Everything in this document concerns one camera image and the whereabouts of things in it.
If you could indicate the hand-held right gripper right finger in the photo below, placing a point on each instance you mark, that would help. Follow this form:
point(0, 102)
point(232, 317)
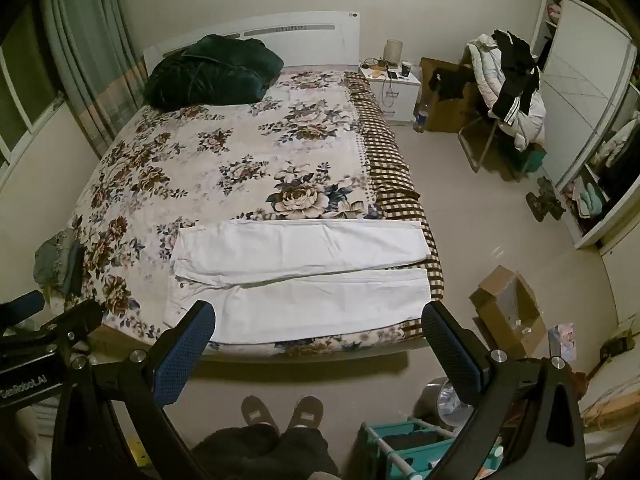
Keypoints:
point(450, 355)

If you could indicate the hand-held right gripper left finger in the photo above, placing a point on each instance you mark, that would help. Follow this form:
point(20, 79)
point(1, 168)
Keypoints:
point(184, 356)

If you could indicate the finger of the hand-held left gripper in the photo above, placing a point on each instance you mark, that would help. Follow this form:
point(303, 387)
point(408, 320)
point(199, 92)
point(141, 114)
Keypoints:
point(75, 321)
point(20, 304)

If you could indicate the white pants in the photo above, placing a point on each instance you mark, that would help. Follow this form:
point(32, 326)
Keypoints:
point(300, 250)

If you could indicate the metal basin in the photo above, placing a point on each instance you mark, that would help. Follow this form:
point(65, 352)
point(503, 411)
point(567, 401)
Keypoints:
point(447, 400)

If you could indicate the folded grey green clothes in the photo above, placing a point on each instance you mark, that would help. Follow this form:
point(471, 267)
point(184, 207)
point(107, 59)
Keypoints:
point(52, 260)

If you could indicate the open cardboard box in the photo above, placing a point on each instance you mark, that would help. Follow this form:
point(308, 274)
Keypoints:
point(505, 310)

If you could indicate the grey slipper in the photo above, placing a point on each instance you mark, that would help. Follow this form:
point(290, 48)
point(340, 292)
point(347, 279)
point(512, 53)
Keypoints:
point(306, 411)
point(257, 412)

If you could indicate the teal storage rack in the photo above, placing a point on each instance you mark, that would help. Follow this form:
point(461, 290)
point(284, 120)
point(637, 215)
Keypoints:
point(400, 447)

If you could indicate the pink printed package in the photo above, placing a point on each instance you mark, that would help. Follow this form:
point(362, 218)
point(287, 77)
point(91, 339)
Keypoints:
point(562, 342)

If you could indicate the person's legs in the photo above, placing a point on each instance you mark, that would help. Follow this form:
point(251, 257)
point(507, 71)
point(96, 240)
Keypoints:
point(260, 452)

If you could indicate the dark shoes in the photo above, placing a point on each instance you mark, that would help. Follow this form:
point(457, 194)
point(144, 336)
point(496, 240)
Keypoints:
point(545, 200)

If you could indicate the bed with floral cover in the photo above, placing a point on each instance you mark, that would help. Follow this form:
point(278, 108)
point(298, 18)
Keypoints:
point(225, 160)

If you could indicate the brown checkered bed sheet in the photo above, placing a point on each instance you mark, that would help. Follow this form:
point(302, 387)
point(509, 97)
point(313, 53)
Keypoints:
point(385, 160)

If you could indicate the teal bin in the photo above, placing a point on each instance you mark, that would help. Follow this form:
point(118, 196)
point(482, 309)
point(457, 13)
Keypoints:
point(536, 160)

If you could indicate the metal folding chair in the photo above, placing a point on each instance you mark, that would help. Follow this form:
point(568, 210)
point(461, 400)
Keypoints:
point(482, 140)

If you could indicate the white framed window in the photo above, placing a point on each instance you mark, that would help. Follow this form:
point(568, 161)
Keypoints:
point(20, 75)

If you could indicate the plastic water bottle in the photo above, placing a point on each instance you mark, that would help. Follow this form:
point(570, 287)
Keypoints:
point(420, 117)

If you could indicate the large brown cardboard box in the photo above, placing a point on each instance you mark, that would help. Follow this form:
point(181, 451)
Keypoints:
point(447, 112)

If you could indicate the white nightstand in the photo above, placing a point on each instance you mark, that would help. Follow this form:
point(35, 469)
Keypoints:
point(397, 95)

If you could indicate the grey green curtain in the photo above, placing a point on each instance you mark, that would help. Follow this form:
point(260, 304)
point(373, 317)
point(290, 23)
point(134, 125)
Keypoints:
point(85, 45)

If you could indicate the black garment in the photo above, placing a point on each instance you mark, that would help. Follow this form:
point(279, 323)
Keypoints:
point(452, 82)

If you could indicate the dark green duvet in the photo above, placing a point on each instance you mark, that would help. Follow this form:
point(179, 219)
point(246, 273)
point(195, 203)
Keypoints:
point(210, 72)

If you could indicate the dark cup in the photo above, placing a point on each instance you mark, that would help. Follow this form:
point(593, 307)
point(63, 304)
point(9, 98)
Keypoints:
point(406, 68)

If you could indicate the white puffer jacket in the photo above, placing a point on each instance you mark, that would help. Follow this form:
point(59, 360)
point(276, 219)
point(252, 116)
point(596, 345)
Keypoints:
point(487, 67)

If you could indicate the orange flat item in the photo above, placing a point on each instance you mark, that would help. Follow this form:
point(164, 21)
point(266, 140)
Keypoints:
point(376, 74)

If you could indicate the black striped track clothes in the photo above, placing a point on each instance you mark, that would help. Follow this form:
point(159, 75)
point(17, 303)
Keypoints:
point(517, 67)

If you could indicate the white wardrobe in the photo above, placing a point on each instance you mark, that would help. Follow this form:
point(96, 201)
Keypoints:
point(580, 85)

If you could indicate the beige table lamp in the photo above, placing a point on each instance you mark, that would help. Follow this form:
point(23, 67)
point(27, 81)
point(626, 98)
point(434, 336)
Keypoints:
point(393, 52)

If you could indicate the white bed headboard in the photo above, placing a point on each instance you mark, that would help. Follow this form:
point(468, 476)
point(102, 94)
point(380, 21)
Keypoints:
point(310, 40)

